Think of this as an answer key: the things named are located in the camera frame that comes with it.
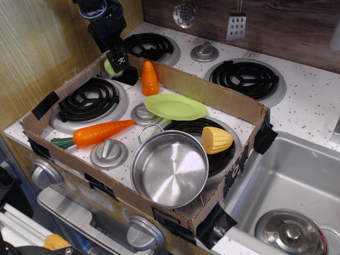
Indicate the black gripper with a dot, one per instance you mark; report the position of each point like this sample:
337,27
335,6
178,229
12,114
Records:
106,25

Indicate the light green toy broccoli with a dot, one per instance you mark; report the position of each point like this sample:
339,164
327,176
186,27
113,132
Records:
110,71

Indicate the stainless steel pan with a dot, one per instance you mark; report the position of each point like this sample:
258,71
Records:
170,168

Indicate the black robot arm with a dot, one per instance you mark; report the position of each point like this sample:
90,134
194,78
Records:
84,7

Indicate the back left black burner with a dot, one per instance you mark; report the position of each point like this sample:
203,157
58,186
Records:
153,47

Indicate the black burner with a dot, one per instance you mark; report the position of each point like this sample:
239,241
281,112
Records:
220,162
98,101
153,47
251,77

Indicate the orange toy carrot cone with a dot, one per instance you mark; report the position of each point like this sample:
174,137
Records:
149,80

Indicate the front left black burner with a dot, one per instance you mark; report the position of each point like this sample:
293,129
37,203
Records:
98,101

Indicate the silver stove knob centre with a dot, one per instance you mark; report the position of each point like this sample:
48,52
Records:
144,117

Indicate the silver stove knob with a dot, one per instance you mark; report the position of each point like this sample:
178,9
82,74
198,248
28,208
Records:
108,154
144,117
204,53

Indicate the light green plastic plate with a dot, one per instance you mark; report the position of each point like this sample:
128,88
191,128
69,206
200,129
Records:
175,107

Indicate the hanging silver strainer ladle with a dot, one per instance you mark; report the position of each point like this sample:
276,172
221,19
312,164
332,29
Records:
185,14

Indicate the orange toy carrot with leaves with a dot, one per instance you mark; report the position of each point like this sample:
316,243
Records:
88,136

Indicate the silver stove knob back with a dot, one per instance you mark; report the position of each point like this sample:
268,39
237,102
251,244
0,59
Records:
204,53

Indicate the silver stove knob front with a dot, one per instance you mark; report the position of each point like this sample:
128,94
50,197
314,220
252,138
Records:
108,154

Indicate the hanging silver spatula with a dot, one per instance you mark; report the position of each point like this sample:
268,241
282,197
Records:
236,23

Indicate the yellow toy corn cob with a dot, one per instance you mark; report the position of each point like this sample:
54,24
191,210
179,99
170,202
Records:
215,140

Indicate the silver oven knob left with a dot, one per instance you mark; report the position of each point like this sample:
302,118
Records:
45,175

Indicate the silver oven knob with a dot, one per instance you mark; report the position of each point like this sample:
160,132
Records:
45,175
142,235

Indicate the back right black burner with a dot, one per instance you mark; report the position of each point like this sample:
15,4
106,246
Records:
251,77

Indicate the front right black burner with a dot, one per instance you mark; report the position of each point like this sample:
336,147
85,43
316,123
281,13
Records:
220,162

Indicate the silver oven knob right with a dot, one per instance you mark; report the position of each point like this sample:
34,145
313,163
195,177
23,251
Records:
142,235

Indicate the yellow orange object bottom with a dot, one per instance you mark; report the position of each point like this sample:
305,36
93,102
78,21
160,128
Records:
55,242

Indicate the grey toy sink basin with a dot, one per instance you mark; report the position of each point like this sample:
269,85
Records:
292,174

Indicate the steel pot lid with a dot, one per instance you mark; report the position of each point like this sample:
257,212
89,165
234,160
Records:
291,232

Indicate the silver oven door handle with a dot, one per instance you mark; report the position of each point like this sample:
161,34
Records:
87,228

